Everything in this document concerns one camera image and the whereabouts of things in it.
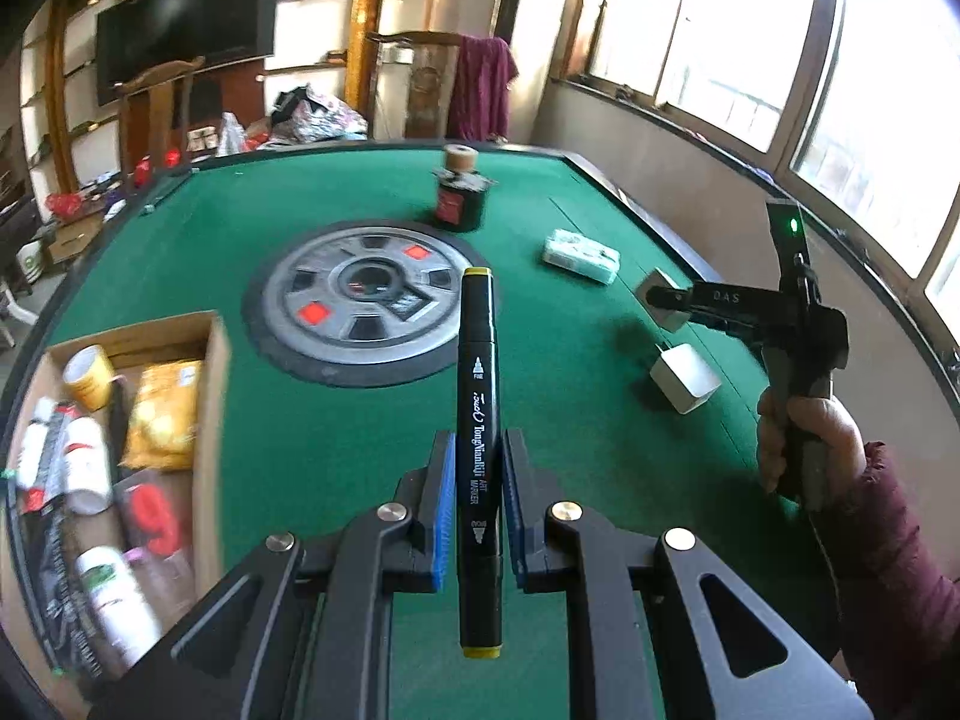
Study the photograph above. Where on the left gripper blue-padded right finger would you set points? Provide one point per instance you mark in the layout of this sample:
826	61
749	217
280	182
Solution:
658	626

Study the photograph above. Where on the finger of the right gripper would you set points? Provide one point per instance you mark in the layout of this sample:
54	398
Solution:
736	310

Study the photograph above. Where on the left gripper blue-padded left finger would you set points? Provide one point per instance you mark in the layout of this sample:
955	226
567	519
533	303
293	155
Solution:
302	628

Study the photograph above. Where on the white grey small box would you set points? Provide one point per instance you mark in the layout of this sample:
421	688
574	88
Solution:
663	300

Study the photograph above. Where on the large white plastic bottle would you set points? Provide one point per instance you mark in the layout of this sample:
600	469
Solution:
128	622

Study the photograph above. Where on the number nine candle pack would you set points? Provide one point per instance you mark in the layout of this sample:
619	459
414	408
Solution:
158	542

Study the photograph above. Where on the black marker yellow caps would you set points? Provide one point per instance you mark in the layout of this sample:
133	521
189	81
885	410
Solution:
478	470

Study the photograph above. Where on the yellow snack packet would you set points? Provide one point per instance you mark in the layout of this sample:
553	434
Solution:
165	418

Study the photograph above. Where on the black foil snack bag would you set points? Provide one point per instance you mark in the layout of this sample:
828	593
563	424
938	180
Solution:
55	602

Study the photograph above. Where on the white medicine bottle red label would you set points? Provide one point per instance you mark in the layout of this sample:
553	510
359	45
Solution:
88	488

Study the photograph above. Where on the yellow round tin can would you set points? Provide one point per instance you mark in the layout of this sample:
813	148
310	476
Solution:
88	377

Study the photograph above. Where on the white bottle green label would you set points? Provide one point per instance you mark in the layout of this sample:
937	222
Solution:
32	445

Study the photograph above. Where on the person right hand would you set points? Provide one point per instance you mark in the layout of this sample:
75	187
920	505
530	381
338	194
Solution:
817	434

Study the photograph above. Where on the white charger adapter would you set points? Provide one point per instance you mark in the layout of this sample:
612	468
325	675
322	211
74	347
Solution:
684	378

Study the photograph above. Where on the mint tissue pack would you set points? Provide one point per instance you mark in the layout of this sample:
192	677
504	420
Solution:
582	256

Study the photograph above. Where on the cardboard box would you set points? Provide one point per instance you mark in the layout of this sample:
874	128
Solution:
200	336

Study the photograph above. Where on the round grey mahjong table console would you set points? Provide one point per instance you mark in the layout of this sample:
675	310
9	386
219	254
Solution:
360	303

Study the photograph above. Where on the black jar with cork lid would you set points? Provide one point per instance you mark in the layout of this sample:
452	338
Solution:
462	191

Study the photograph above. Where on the maroon cloth on chair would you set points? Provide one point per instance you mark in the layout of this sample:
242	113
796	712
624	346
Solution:
479	107

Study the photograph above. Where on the wooden chair with cloth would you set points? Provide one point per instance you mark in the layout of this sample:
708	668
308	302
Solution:
409	87

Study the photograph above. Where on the pile of bags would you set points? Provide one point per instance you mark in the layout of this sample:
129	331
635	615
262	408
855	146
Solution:
304	116

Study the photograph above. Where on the wooden chair left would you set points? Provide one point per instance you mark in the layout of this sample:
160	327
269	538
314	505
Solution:
158	84

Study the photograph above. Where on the black television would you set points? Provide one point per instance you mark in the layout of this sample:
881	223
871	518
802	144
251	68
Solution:
135	35

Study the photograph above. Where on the window frame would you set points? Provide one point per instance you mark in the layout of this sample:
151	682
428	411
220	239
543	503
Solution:
852	101

